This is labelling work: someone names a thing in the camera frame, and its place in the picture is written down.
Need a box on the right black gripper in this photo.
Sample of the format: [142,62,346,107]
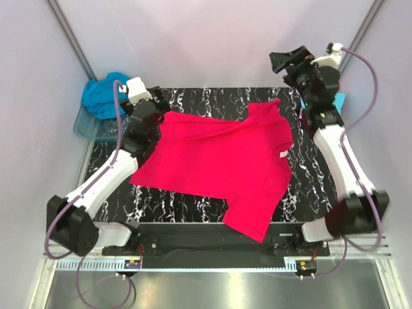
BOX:
[270,46,321,108]

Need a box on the red t shirt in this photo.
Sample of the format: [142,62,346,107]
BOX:
[130,99,293,242]

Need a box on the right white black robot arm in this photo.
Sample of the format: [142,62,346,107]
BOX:
[269,43,389,255]

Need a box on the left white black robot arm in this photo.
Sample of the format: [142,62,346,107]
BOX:
[44,77,169,258]

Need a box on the blue crumpled t shirt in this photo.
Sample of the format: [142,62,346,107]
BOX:
[80,72,130,120]

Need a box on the folded light blue t shirt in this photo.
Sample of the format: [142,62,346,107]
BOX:
[301,92,348,115]

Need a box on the clear teal plastic bin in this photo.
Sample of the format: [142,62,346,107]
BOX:
[73,106,118,142]

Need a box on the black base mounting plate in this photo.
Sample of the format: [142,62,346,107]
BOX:
[102,223,330,270]

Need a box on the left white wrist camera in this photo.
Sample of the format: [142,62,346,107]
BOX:
[118,77,153,106]

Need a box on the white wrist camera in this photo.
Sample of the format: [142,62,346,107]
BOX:
[310,42,343,70]
[118,77,153,106]

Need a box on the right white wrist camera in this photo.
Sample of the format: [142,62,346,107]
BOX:
[310,42,343,70]

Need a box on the right aluminium corner post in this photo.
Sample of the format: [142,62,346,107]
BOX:
[340,0,387,76]

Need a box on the aluminium corner post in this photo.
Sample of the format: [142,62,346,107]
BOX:
[340,0,387,76]
[45,0,97,80]

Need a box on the left aluminium corner post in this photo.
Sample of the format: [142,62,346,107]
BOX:
[45,0,97,80]

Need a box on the white slotted cable duct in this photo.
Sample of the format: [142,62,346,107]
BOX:
[57,259,142,272]

